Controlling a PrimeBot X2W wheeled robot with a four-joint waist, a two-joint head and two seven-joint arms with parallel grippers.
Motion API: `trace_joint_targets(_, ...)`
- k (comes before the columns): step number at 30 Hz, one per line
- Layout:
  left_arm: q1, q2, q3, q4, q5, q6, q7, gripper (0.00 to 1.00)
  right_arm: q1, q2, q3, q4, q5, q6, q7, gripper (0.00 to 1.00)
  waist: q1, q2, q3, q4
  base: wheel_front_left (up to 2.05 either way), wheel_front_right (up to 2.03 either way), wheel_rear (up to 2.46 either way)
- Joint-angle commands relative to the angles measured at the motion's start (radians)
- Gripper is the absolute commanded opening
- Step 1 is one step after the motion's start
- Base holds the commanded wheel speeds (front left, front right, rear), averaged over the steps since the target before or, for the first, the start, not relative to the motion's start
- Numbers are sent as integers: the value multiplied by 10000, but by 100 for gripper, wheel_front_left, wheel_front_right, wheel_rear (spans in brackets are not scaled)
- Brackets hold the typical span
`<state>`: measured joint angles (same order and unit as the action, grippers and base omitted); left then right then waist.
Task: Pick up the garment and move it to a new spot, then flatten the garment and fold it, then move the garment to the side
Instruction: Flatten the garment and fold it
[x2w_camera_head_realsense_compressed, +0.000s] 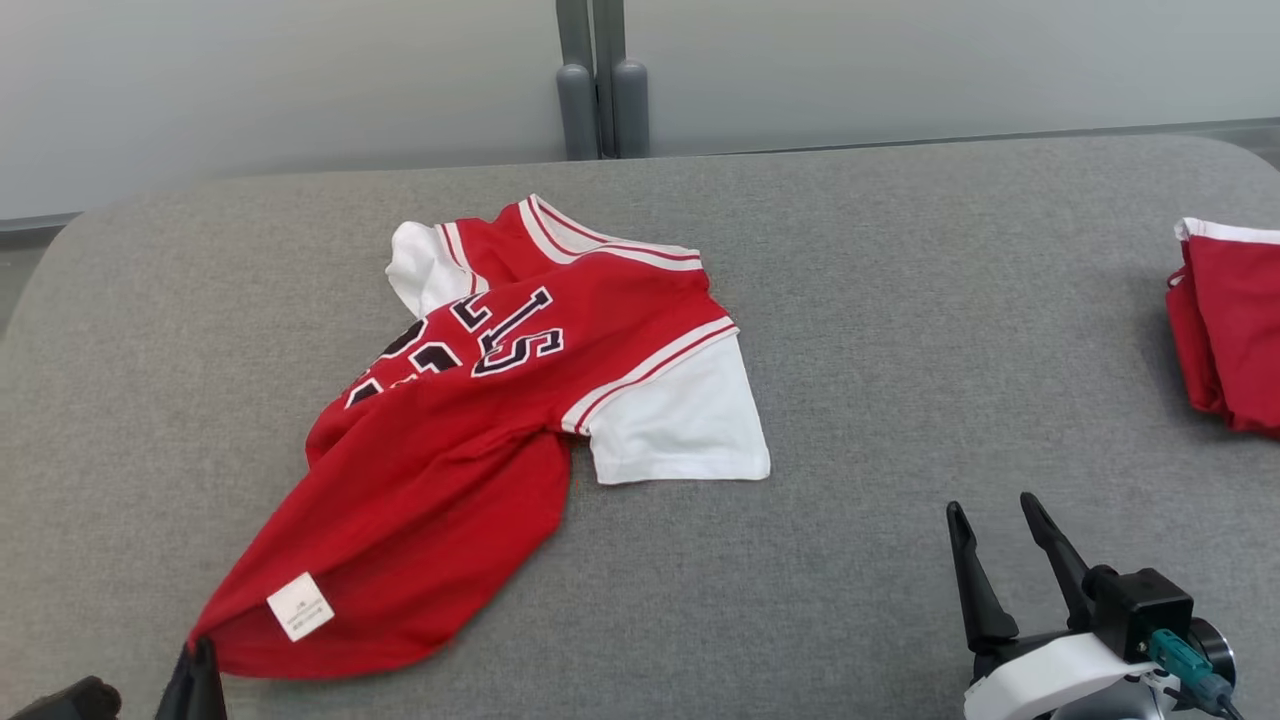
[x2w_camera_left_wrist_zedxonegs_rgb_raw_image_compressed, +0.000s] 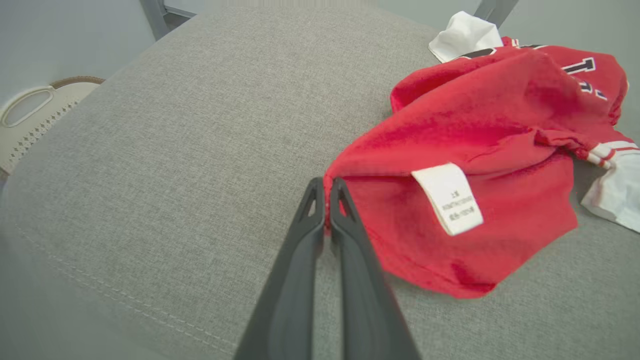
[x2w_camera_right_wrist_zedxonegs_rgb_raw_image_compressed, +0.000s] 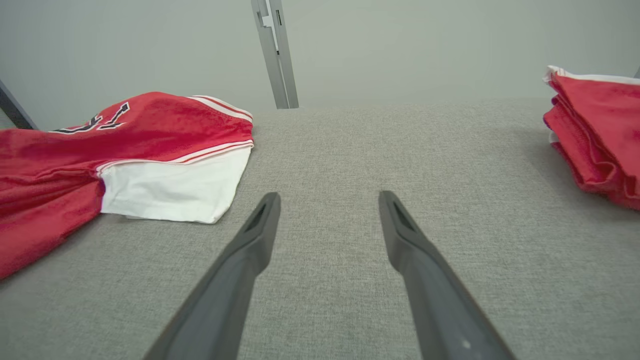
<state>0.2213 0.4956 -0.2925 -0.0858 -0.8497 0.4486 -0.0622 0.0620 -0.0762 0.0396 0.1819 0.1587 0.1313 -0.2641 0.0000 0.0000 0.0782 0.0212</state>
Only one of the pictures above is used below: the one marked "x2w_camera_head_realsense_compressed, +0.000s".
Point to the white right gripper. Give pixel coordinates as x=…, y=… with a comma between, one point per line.
x=1040, y=680

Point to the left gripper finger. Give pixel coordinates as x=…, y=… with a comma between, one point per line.
x=210, y=695
x=182, y=695

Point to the red white shorts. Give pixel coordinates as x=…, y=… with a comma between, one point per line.
x=1240, y=320

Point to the red white basketball jersey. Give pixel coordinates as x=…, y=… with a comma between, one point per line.
x=450, y=450

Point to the grey fabric sofa seat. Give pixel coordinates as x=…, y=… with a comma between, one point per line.
x=900, y=300

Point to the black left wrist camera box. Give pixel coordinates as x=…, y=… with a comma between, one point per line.
x=70, y=702

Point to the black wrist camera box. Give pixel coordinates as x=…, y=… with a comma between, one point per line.
x=1140, y=610
x=70, y=702

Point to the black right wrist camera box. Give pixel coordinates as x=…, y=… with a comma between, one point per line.
x=1140, y=610

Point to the grey upright post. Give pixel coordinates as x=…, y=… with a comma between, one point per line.
x=630, y=100
x=577, y=100

